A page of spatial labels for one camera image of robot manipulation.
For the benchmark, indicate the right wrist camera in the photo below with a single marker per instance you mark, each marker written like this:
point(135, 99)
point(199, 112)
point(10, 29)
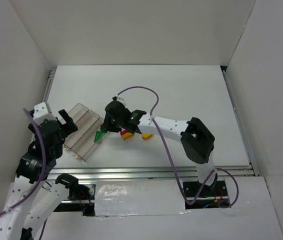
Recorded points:
point(119, 99)

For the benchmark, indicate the clear bin middle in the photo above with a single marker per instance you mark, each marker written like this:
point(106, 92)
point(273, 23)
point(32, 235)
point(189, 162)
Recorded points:
point(91, 121)

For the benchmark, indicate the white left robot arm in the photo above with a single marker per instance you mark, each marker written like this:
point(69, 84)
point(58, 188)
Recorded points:
point(20, 219)

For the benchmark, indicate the clear bin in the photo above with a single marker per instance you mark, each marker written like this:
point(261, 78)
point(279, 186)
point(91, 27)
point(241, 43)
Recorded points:
point(79, 114)
point(89, 146)
point(91, 121)

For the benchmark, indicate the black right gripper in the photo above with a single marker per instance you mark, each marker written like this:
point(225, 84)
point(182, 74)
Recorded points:
point(108, 124)

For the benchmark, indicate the green sloped lego brick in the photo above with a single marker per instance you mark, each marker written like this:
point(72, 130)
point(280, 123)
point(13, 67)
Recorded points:
point(99, 136)

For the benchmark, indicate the yellow rectangular lego brick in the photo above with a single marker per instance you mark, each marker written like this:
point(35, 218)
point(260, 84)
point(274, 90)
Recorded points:
point(127, 136)

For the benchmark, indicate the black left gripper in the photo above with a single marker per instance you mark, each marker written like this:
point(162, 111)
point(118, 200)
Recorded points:
point(63, 125)

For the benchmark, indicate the clear bin near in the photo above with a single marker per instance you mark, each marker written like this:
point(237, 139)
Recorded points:
point(89, 146)

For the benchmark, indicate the clear bin far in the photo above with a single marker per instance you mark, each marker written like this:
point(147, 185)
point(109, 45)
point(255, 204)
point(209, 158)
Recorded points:
point(79, 114)

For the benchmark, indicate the yellow oval lego brick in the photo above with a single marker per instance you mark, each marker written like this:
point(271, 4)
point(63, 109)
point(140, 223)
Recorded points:
point(146, 136)

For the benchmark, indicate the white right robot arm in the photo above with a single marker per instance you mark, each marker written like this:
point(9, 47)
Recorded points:
point(195, 138)

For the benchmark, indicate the white taped cover plate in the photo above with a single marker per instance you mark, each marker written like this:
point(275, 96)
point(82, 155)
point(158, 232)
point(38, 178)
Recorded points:
point(138, 198)

